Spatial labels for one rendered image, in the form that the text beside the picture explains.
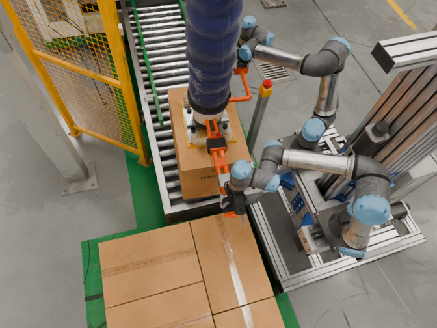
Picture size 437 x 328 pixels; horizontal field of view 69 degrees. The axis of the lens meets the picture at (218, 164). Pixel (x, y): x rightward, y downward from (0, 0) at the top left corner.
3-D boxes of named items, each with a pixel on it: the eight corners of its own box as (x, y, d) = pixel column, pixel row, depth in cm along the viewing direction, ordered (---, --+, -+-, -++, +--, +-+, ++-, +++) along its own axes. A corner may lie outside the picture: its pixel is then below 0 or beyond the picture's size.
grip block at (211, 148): (205, 142, 173) (205, 136, 168) (223, 140, 174) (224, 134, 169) (208, 155, 169) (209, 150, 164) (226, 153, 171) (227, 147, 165)
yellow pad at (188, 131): (179, 103, 198) (178, 97, 194) (194, 101, 199) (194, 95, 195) (187, 149, 182) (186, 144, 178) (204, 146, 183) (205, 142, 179)
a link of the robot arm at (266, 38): (262, 54, 168) (245, 45, 171) (274, 43, 173) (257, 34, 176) (265, 42, 161) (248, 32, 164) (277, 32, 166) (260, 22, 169)
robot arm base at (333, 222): (347, 208, 174) (355, 202, 166) (361, 234, 168) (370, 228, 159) (323, 216, 171) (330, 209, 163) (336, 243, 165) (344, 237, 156)
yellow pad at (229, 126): (209, 99, 201) (209, 94, 197) (224, 98, 203) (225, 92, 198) (220, 144, 185) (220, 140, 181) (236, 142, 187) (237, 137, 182)
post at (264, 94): (240, 157, 307) (260, 83, 220) (247, 155, 308) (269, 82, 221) (243, 163, 304) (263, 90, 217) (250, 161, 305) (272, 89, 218)
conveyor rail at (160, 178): (122, 15, 334) (119, -3, 317) (127, 14, 335) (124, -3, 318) (166, 220, 229) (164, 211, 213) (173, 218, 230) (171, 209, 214)
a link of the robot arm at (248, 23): (251, 27, 164) (238, 19, 166) (249, 43, 174) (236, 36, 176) (261, 19, 167) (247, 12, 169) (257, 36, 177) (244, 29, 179)
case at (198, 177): (171, 126, 237) (167, 89, 203) (223, 120, 244) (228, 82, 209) (183, 200, 209) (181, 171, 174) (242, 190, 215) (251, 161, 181)
